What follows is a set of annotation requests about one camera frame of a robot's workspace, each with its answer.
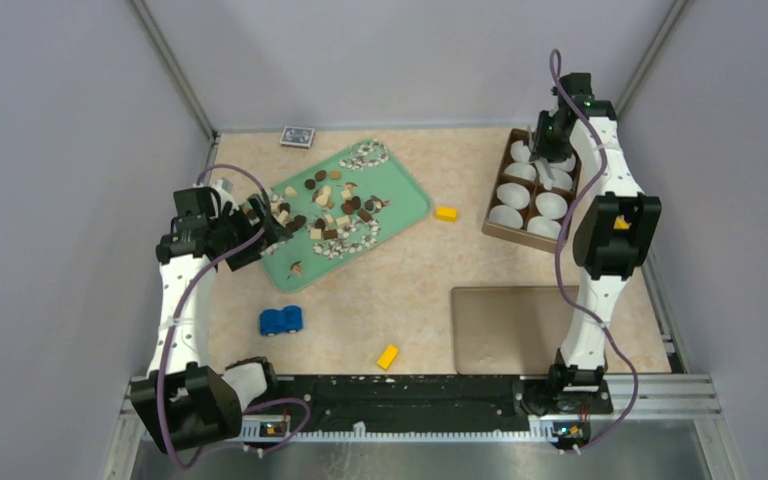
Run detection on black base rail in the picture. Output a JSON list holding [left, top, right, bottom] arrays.
[[259, 375, 614, 438]]

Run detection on white cup bottom right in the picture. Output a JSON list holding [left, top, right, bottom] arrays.
[[526, 215, 561, 240]]

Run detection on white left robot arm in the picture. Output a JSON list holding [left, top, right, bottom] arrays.
[[130, 184, 290, 455]]

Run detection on green plastic tray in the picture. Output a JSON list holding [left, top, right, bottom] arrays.
[[261, 138, 431, 293]]

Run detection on white cup top left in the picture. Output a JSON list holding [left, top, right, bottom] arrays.
[[509, 140, 535, 163]]

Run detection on white cup middle right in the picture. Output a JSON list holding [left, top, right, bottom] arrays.
[[540, 168, 574, 191]]

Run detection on brown chocolate box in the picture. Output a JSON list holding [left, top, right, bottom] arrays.
[[481, 128, 581, 253]]

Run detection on white cup lower right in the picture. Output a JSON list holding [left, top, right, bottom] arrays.
[[535, 192, 568, 220]]

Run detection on yellow block front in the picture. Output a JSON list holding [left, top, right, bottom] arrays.
[[376, 344, 400, 371]]

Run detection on white cup lower left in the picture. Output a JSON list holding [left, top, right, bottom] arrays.
[[495, 182, 531, 210]]

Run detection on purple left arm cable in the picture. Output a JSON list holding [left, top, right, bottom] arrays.
[[156, 164, 312, 470]]

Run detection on playing card deck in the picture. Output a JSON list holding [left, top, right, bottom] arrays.
[[279, 126, 316, 149]]

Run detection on yellow block near tray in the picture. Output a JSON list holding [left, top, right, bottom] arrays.
[[435, 206, 459, 223]]

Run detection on tan box lid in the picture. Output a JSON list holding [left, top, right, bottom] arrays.
[[450, 286, 573, 376]]

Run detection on yellow block right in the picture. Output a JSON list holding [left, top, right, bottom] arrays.
[[613, 215, 631, 231]]

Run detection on white cup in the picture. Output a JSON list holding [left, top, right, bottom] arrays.
[[526, 215, 561, 240], [509, 140, 535, 163], [495, 182, 531, 210], [535, 192, 568, 220], [540, 168, 574, 191]]

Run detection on metal tweezers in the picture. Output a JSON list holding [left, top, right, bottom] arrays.
[[529, 130, 556, 190]]

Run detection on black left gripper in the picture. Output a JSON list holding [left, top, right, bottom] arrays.
[[210, 193, 292, 270]]

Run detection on blue toy car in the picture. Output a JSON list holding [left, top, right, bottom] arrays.
[[258, 305, 304, 336]]

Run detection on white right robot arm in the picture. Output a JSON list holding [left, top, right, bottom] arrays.
[[530, 73, 662, 412]]

